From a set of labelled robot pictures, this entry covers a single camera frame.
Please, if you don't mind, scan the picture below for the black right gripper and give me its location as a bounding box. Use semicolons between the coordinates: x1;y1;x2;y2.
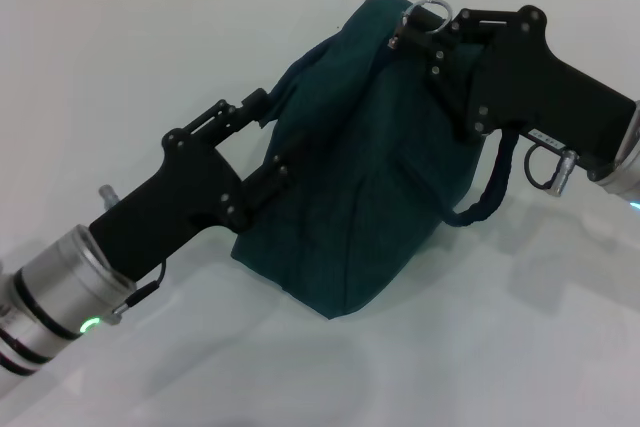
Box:
401;4;638;173

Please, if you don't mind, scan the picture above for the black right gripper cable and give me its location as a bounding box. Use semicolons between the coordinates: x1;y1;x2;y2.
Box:
522;139;581;197

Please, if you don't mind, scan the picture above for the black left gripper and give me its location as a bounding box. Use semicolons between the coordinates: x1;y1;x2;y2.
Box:
89;88;292;281

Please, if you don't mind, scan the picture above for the dark teal insulated lunch bag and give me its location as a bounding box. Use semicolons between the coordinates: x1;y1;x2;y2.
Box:
230;0;516;322

